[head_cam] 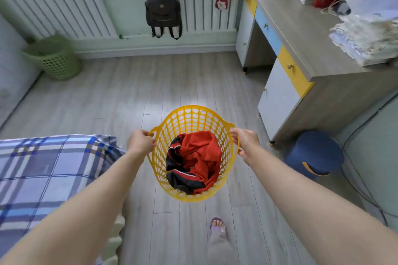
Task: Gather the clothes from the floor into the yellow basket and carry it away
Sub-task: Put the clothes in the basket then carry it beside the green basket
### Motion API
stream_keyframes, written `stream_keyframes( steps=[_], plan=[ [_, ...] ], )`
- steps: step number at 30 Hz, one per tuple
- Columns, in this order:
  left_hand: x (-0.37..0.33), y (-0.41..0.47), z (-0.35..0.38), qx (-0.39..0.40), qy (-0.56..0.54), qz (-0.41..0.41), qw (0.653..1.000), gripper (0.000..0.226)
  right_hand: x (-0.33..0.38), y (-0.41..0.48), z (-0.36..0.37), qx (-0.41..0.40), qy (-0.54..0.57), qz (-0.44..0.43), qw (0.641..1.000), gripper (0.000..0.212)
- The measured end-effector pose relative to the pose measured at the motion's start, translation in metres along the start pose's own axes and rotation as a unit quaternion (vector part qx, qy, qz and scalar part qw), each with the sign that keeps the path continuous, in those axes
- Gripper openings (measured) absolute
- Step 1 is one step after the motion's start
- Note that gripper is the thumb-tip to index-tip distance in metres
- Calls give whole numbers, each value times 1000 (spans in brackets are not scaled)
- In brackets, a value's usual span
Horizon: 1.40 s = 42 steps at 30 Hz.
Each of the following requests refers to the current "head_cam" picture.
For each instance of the person's right hand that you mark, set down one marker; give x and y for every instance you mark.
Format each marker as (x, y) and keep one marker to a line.
(247, 143)

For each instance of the person's left hand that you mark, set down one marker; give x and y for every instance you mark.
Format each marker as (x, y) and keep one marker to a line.
(140, 144)

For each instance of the person's left thumb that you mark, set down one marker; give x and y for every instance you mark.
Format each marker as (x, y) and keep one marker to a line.
(146, 132)

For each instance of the person's right thumb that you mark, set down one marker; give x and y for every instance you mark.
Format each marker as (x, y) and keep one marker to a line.
(235, 131)

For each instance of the yellow plastic laundry basket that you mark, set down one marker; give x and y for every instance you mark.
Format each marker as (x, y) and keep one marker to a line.
(189, 118)

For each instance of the person's left forearm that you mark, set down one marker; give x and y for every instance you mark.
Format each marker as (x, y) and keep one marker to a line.
(74, 209)

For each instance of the person's right forearm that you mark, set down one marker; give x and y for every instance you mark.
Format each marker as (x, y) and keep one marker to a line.
(314, 209)

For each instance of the red and black garment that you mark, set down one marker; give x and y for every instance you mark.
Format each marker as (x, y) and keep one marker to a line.
(196, 156)

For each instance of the blue round stool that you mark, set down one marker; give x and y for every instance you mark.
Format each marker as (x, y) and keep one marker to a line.
(314, 154)

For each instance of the purple slipper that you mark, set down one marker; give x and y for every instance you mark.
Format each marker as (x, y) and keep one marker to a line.
(218, 227)

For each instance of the wooden desk with coloured drawers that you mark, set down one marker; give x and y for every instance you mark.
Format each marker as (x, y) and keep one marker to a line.
(298, 56)

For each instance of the blue plaid bed sheet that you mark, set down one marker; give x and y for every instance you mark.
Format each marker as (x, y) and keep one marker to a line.
(46, 177)

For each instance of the person's leg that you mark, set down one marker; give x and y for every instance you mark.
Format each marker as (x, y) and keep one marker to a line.
(221, 249)

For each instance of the green plastic laundry basket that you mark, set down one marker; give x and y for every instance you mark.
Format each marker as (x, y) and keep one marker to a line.
(54, 56)

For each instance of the black backpack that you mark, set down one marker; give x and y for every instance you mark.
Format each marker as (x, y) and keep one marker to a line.
(163, 10)

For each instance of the red cloth item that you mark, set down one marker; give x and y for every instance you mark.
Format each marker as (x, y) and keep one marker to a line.
(325, 2)

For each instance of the stack of white papers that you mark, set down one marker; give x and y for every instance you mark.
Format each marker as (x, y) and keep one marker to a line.
(368, 32)

